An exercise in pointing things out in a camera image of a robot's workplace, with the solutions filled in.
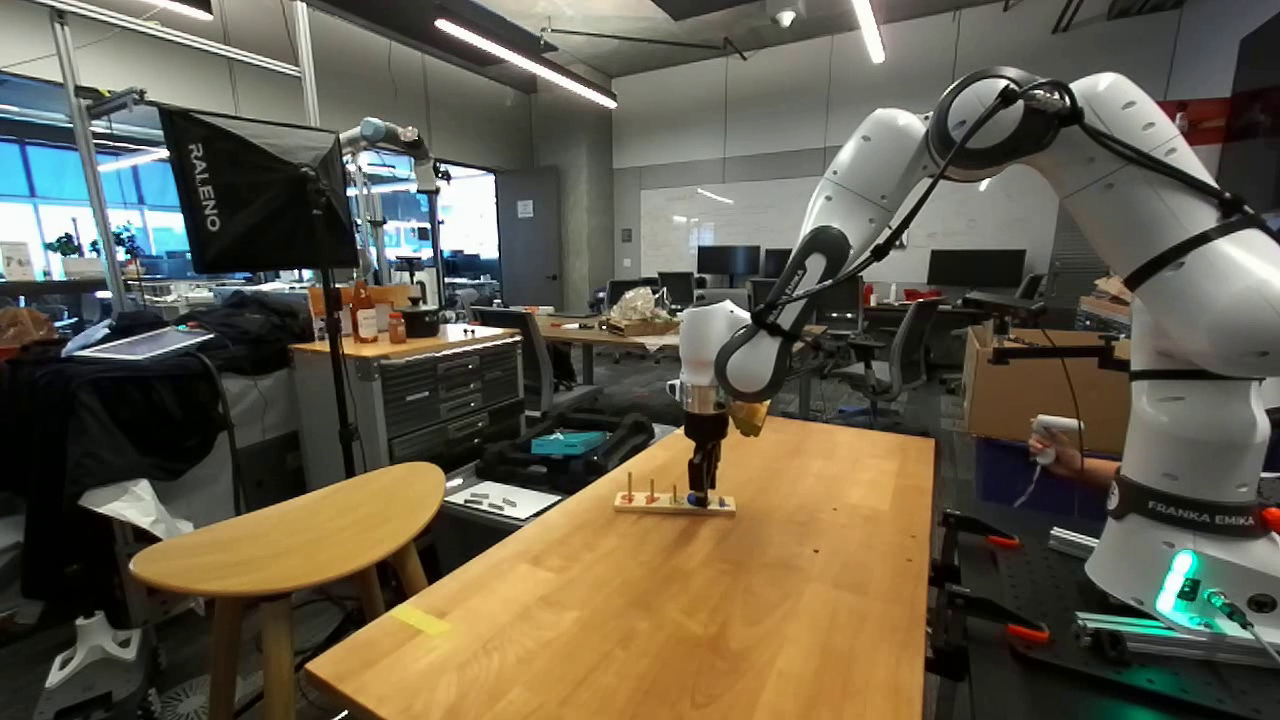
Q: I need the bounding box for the wooden background table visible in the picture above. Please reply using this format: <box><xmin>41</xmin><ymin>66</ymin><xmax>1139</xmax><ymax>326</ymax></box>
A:
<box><xmin>534</xmin><ymin>315</ymin><xmax>833</xmax><ymax>417</ymax></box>

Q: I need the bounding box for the orange bottle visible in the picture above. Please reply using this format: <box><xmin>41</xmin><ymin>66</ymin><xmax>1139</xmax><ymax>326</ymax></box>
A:
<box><xmin>352</xmin><ymin>285</ymin><xmax>382</xmax><ymax>343</ymax></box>

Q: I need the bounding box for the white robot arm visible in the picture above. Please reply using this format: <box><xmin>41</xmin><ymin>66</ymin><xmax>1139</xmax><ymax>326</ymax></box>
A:
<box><xmin>681</xmin><ymin>66</ymin><xmax>1280</xmax><ymax>641</ymax></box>

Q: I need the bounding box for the teal case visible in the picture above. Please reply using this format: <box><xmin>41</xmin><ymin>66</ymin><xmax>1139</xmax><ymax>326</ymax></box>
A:
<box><xmin>526</xmin><ymin>427</ymin><xmax>611</xmax><ymax>462</ymax></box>

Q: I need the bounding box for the grey drawer cabinet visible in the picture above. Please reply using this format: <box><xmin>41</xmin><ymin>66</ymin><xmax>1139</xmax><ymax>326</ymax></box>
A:
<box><xmin>292</xmin><ymin>326</ymin><xmax>523</xmax><ymax>490</ymax></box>

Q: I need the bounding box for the black softbox light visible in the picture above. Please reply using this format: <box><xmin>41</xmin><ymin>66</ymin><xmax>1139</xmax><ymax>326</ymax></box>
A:
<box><xmin>159</xmin><ymin>106</ymin><xmax>356</xmax><ymax>272</ymax></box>

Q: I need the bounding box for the wooden peg holder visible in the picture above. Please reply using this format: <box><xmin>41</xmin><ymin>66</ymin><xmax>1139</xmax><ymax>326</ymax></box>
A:
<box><xmin>611</xmin><ymin>471</ymin><xmax>734</xmax><ymax>518</ymax></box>

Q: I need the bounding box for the round wooden stool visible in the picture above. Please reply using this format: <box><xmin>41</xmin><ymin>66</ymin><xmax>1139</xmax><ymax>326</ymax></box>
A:
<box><xmin>127</xmin><ymin>462</ymin><xmax>443</xmax><ymax>720</ymax></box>

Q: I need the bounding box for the blue plastic bin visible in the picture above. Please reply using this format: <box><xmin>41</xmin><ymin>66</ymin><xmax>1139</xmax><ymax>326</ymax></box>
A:
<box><xmin>976</xmin><ymin>440</ymin><xmax>1109</xmax><ymax>520</ymax></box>

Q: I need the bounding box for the orange black clamp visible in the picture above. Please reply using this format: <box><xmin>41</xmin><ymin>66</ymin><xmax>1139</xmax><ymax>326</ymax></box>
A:
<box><xmin>933</xmin><ymin>586</ymin><xmax>1050</xmax><ymax>656</ymax></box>
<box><xmin>941</xmin><ymin>514</ymin><xmax>1025</xmax><ymax>553</ymax></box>

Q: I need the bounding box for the cardboard box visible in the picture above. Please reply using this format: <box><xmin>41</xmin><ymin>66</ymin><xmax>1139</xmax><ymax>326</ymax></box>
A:
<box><xmin>958</xmin><ymin>326</ymin><xmax>1128</xmax><ymax>456</ymax></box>

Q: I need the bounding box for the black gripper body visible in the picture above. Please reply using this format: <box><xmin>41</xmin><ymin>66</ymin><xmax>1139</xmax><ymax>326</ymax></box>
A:
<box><xmin>684</xmin><ymin>411</ymin><xmax>728</xmax><ymax>466</ymax></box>

